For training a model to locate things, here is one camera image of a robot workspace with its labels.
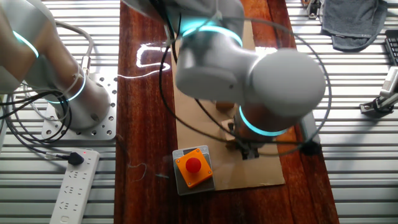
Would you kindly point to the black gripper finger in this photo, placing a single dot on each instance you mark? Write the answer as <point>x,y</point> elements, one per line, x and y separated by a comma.
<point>245,154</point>
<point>255,153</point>

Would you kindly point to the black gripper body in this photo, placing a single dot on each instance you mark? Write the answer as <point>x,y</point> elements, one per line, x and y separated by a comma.
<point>247,143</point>

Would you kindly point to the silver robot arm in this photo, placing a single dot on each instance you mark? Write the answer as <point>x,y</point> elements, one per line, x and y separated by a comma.
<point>286,84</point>

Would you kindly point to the brown cardboard sheet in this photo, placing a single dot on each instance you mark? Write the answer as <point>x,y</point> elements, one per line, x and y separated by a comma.
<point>236,174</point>

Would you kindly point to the orange red emergency stop button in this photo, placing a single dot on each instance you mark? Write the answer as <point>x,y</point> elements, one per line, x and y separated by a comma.
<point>205,188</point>

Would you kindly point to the red-brown wooden board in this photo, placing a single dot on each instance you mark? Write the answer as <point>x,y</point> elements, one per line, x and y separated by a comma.
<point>146,109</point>

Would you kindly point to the grey towel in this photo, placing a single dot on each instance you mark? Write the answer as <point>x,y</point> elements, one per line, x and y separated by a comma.
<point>357,18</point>

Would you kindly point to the black power plug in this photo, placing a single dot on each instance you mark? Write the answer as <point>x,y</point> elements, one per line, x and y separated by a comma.
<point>76,158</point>

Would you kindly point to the black keyboard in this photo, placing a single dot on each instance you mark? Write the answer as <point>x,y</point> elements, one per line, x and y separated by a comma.
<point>393,46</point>

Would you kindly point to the white power strip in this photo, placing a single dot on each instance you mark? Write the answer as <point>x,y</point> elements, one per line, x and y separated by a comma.
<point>74,193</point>

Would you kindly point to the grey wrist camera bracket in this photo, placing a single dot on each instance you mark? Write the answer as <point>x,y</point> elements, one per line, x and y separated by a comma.
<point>309,127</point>

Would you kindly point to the metal camera mount rail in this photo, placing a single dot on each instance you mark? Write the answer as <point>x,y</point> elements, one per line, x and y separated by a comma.
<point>376,109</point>

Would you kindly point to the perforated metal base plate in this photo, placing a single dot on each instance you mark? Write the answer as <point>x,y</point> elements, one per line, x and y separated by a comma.
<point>105,130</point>

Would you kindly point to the small silver camera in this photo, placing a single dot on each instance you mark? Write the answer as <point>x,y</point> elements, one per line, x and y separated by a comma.
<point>390,82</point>

